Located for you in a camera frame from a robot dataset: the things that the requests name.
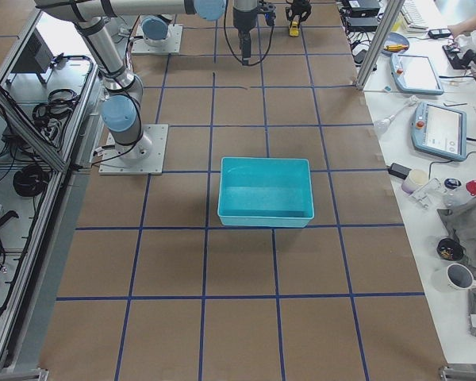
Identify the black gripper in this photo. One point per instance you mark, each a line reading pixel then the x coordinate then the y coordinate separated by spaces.
pixel 243 21
pixel 298 10

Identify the yellow beetle toy car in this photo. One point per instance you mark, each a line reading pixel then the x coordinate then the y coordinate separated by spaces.
pixel 293 29

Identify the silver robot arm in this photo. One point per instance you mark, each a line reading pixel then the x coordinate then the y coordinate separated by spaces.
pixel 121 112
pixel 155 27

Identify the blue plate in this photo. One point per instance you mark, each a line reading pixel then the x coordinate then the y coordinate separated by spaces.
pixel 395 43

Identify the upper teach pendant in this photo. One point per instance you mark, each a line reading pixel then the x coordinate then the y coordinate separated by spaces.
pixel 415 74

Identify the teach pendant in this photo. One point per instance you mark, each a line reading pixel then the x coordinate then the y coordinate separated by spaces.
pixel 415 74
pixel 439 131

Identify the teal plastic bin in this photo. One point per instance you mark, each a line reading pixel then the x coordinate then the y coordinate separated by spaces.
pixel 265 192

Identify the lower teach pendant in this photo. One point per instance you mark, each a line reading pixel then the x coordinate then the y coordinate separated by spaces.
pixel 439 131

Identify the black power adapter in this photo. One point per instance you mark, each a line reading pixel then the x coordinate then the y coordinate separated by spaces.
pixel 399 171

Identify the grey cloth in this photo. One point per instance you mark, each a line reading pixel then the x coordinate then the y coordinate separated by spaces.
pixel 472 230

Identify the black bowl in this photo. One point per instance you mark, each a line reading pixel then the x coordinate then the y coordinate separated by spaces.
pixel 450 250

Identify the white mug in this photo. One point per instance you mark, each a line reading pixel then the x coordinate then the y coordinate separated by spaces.
pixel 453 277

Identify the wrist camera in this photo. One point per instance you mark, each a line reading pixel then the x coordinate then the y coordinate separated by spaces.
pixel 268 10

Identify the aluminium frame post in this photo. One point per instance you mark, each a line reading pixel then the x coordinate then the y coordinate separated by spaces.
pixel 393 8

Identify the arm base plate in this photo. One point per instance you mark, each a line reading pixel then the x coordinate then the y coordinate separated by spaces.
pixel 171 44
pixel 147 157

